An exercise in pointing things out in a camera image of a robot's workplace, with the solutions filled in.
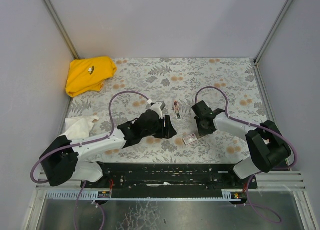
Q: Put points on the white slotted cable duct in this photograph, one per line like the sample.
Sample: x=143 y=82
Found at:
x=100 y=196

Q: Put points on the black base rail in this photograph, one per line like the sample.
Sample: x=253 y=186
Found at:
x=124 y=175

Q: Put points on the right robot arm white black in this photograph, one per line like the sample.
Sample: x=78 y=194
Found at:
x=266 y=144

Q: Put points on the white crumpled cloth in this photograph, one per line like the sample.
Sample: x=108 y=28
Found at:
x=79 y=127

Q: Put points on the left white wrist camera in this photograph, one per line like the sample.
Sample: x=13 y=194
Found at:
x=157 y=106

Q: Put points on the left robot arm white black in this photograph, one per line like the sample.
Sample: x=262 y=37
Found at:
x=67 y=159

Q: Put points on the floral patterned table mat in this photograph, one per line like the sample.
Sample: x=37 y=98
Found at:
x=222 y=83

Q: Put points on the red white staple box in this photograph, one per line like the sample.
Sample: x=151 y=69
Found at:
x=190 y=138

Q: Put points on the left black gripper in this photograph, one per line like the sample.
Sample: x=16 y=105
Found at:
x=164 y=126

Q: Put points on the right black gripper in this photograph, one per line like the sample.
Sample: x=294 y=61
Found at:
x=203 y=126

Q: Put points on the yellow folded cloth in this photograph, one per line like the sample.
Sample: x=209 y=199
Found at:
x=88 y=75

